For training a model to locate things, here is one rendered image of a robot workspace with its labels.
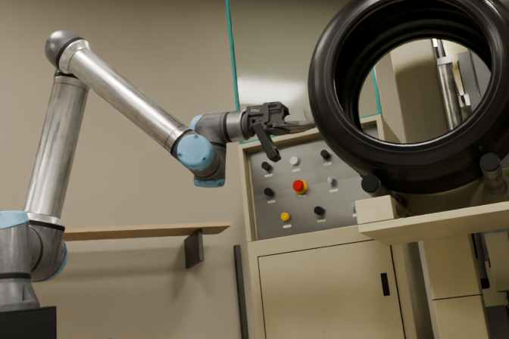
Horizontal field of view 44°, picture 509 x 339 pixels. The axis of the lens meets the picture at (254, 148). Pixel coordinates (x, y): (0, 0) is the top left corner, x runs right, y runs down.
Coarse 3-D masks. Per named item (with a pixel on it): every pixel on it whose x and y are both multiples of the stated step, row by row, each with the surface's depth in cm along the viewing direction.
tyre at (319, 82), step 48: (384, 0) 163; (432, 0) 177; (480, 0) 155; (336, 48) 165; (384, 48) 189; (480, 48) 178; (336, 96) 164; (336, 144) 162; (384, 144) 155; (432, 144) 151; (480, 144) 149; (432, 192) 169
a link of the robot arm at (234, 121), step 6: (228, 114) 183; (234, 114) 182; (240, 114) 181; (228, 120) 181; (234, 120) 181; (240, 120) 180; (228, 126) 181; (234, 126) 180; (240, 126) 180; (228, 132) 182; (234, 132) 181; (240, 132) 180; (234, 138) 182; (240, 138) 182; (246, 138) 183
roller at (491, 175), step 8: (480, 160) 147; (488, 160) 146; (496, 160) 145; (488, 168) 146; (496, 168) 145; (488, 176) 152; (496, 176) 152; (488, 184) 163; (496, 184) 161; (496, 192) 172
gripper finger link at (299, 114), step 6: (300, 108) 176; (294, 114) 177; (300, 114) 176; (288, 120) 177; (294, 120) 176; (300, 120) 175; (306, 120) 175; (294, 126) 175; (300, 126) 175; (306, 126) 175; (312, 126) 175
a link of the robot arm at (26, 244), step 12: (0, 216) 165; (12, 216) 167; (24, 216) 171; (0, 228) 164; (12, 228) 166; (24, 228) 169; (0, 240) 163; (12, 240) 165; (24, 240) 168; (36, 240) 175; (0, 252) 162; (12, 252) 164; (24, 252) 167; (36, 252) 174; (0, 264) 161; (12, 264) 163; (24, 264) 166; (36, 264) 176
